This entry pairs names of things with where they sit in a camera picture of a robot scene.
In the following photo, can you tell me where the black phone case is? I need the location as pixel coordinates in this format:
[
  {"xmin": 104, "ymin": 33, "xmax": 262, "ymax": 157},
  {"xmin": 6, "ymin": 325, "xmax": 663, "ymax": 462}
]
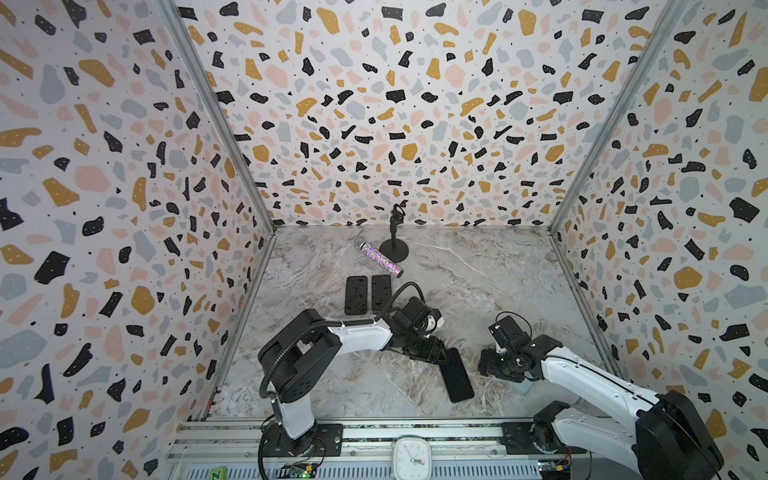
[
  {"xmin": 344, "ymin": 276, "xmax": 368, "ymax": 316},
  {"xmin": 371, "ymin": 274, "xmax": 392, "ymax": 313}
]

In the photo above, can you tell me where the black phone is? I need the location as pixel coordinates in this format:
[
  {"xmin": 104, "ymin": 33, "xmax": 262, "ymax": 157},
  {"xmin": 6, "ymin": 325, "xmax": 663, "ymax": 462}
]
[{"xmin": 439, "ymin": 348, "xmax": 475, "ymax": 404}]

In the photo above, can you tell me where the light blue phone case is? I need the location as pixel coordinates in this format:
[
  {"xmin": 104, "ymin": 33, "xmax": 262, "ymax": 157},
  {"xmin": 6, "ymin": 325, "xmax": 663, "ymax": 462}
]
[{"xmin": 511, "ymin": 379, "xmax": 535, "ymax": 395}]

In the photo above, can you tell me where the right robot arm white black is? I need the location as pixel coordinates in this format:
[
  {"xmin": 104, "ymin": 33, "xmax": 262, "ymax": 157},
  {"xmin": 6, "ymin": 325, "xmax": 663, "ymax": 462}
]
[{"xmin": 478, "ymin": 312, "xmax": 724, "ymax": 479}]

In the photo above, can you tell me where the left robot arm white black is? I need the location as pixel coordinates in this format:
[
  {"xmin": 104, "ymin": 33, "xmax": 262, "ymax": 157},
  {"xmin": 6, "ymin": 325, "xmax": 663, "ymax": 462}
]
[{"xmin": 258, "ymin": 296, "xmax": 447, "ymax": 440}]

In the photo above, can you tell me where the black phone stand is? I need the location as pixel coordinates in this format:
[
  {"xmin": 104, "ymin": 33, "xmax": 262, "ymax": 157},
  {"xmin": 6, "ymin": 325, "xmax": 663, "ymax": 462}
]
[{"xmin": 379, "ymin": 204, "xmax": 409, "ymax": 263}]

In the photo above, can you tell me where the purple glitter tube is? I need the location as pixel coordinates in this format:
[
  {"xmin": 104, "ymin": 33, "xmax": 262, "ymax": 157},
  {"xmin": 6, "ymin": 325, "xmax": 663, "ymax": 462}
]
[{"xmin": 354, "ymin": 239, "xmax": 403, "ymax": 278}]

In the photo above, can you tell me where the right circuit board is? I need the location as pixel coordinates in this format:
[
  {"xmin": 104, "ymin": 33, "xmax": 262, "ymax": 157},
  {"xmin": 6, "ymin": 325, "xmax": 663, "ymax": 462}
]
[{"xmin": 537, "ymin": 459, "xmax": 571, "ymax": 480}]

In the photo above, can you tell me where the circuit board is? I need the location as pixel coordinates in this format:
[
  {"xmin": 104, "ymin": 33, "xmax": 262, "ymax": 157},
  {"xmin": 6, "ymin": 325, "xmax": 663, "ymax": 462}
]
[
  {"xmin": 277, "ymin": 462, "xmax": 318, "ymax": 479},
  {"xmin": 537, "ymin": 459, "xmax": 571, "ymax": 480}
]

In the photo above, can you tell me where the white square clock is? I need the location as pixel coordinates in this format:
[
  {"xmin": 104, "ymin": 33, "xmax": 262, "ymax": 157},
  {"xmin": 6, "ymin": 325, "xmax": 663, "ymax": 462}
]
[{"xmin": 392, "ymin": 437, "xmax": 432, "ymax": 480}]

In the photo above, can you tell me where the left circuit board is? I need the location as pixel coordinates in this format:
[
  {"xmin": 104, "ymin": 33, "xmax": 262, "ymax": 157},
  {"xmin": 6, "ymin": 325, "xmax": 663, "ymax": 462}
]
[{"xmin": 277, "ymin": 462, "xmax": 318, "ymax": 479}]

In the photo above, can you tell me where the green label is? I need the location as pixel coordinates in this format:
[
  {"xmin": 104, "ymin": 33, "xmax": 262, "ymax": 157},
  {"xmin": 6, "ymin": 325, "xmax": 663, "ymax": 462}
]
[{"xmin": 207, "ymin": 467, "xmax": 228, "ymax": 480}]

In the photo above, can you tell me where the black corrugated cable conduit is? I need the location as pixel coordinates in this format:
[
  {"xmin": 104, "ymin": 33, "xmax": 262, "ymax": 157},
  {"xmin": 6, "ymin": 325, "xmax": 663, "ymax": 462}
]
[{"xmin": 259, "ymin": 280, "xmax": 427, "ymax": 400}]

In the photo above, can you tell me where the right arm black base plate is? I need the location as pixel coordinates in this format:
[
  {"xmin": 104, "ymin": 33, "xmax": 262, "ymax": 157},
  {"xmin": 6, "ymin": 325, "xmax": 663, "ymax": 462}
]
[{"xmin": 500, "ymin": 420, "xmax": 586, "ymax": 455}]

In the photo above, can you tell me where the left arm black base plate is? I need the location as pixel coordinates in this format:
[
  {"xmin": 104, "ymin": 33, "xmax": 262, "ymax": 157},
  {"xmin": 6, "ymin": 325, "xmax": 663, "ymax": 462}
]
[{"xmin": 259, "ymin": 422, "xmax": 344, "ymax": 458}]

